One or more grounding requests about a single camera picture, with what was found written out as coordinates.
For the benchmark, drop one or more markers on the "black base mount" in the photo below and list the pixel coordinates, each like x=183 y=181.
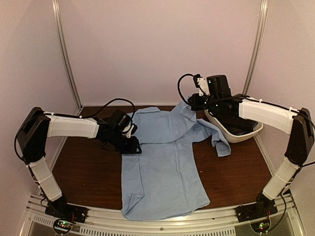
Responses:
x=254 y=211
x=67 y=212

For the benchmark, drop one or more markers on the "light blue long sleeve shirt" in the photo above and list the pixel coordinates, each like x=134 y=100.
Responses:
x=162 y=181

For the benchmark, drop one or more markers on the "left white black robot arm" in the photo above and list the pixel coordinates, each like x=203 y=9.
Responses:
x=117 y=130

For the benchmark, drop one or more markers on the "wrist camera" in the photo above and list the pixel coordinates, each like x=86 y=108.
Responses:
x=129 y=130
x=202 y=84

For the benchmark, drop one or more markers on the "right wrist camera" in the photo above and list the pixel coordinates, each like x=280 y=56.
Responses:
x=202 y=84

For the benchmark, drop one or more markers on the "white plastic basket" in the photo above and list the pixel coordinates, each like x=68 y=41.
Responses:
x=230 y=137

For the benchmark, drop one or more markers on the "left aluminium frame post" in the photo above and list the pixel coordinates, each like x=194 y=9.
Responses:
x=64 y=53

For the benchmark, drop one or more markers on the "right aluminium frame post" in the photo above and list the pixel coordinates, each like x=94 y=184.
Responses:
x=260 y=29

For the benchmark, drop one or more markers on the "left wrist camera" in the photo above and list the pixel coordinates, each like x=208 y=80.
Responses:
x=129 y=130

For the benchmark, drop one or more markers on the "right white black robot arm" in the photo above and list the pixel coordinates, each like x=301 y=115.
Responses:
x=240 y=117

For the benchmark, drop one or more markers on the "aluminium frame post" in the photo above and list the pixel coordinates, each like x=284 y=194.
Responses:
x=260 y=29
x=64 y=53

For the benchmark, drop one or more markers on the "black folded shirt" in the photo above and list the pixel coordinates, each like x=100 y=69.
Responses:
x=236 y=125

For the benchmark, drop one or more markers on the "front aluminium rail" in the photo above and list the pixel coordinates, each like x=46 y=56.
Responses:
x=221 y=221

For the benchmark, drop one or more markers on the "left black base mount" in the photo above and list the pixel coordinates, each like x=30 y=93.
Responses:
x=67 y=212

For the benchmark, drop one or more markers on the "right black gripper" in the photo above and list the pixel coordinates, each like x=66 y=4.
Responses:
x=195 y=104

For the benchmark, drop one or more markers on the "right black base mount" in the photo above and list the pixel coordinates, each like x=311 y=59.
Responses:
x=254 y=211

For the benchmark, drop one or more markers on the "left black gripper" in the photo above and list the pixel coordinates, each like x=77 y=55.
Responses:
x=132 y=147

